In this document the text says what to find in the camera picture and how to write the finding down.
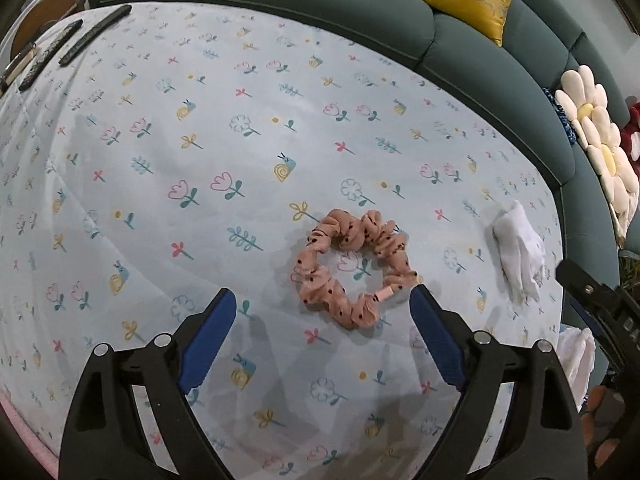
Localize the pink dotted scrunchie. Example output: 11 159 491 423
292 208 419 330

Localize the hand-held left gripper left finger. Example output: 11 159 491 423
59 287 237 480

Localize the white glove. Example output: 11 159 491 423
492 199 546 304

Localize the dark remote with light edge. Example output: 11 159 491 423
0 42 39 94

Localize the black buttoned remote control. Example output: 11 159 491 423
20 19 84 92

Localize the pink mat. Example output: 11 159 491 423
0 389 62 480

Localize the white rimmed wooden chair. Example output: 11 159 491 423
0 0 87 61

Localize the dark red teddy bear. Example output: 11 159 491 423
620 102 640 162

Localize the floral bed sheet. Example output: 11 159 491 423
0 0 577 480

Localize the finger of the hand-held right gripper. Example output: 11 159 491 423
564 294 610 347
555 258 626 311

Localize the dark green sofa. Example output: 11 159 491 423
100 0 640 256

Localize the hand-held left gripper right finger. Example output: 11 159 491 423
409 284 589 480

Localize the slim black remote control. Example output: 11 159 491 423
59 4 132 67

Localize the white plastic bag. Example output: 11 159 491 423
557 327 599 412

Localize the white daisy cushion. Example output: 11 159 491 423
585 110 640 249
555 65 614 149

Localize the blue beaded item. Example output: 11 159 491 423
542 87 577 147

